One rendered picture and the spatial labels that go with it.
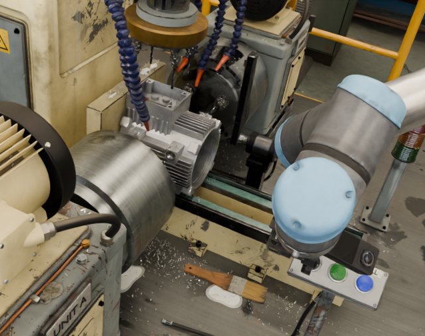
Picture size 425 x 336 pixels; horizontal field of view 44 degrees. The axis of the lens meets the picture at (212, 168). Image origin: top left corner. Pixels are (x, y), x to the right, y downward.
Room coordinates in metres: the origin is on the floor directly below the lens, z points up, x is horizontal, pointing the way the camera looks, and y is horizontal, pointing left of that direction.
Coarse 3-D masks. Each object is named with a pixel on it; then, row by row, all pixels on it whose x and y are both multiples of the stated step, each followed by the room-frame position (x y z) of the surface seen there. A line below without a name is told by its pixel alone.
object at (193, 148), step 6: (126, 120) 1.03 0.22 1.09; (216, 120) 1.10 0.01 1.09; (126, 126) 1.02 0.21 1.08; (216, 126) 1.09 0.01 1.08; (192, 144) 0.98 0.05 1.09; (198, 144) 0.98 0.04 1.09; (192, 150) 0.97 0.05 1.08; (198, 150) 0.98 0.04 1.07; (210, 168) 1.09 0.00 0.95; (186, 192) 0.97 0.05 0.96; (192, 192) 0.99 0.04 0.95
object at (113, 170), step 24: (96, 144) 0.82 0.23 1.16; (120, 144) 0.83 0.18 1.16; (96, 168) 0.74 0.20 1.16; (120, 168) 0.76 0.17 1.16; (144, 168) 0.80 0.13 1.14; (96, 192) 0.70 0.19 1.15; (120, 192) 0.71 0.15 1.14; (144, 192) 0.75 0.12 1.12; (168, 192) 0.81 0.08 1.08; (120, 216) 0.68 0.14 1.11; (144, 216) 0.72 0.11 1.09; (168, 216) 0.80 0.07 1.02; (144, 240) 0.71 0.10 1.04
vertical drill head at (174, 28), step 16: (144, 0) 1.09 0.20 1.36; (160, 0) 1.04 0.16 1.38; (176, 0) 1.04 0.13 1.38; (128, 16) 1.04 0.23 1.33; (144, 16) 1.03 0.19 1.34; (160, 16) 1.02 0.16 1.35; (176, 16) 1.03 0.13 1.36; (192, 16) 1.06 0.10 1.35; (144, 32) 1.00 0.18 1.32; (160, 32) 0.99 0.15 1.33; (176, 32) 1.00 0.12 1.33; (192, 32) 1.02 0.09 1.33; (176, 48) 1.01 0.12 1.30; (192, 48) 1.09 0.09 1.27; (176, 64) 1.03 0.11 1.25
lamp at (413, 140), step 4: (408, 132) 1.17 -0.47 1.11; (412, 132) 1.17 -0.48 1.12; (400, 136) 1.19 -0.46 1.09; (404, 136) 1.18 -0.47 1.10; (408, 136) 1.17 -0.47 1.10; (412, 136) 1.16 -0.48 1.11; (416, 136) 1.16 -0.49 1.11; (420, 136) 1.16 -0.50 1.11; (424, 136) 1.17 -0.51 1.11; (400, 140) 1.18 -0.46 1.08; (404, 140) 1.17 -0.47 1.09; (408, 140) 1.17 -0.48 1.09; (412, 140) 1.16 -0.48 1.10; (416, 140) 1.16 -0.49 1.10; (420, 140) 1.17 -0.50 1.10; (404, 144) 1.17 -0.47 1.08; (408, 144) 1.16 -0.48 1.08; (412, 144) 1.16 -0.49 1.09; (416, 144) 1.16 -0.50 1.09; (420, 144) 1.17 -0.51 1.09
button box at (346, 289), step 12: (300, 264) 0.70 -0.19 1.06; (324, 264) 0.70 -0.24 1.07; (300, 276) 0.68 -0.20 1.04; (312, 276) 0.68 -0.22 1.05; (324, 276) 0.69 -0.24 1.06; (348, 276) 0.69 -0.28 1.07; (372, 276) 0.69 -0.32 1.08; (384, 276) 0.69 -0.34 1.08; (324, 288) 0.68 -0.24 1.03; (336, 288) 0.67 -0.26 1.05; (348, 288) 0.67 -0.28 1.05; (372, 288) 0.67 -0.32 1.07; (348, 300) 0.68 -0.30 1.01; (360, 300) 0.65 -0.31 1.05; (372, 300) 0.65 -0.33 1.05
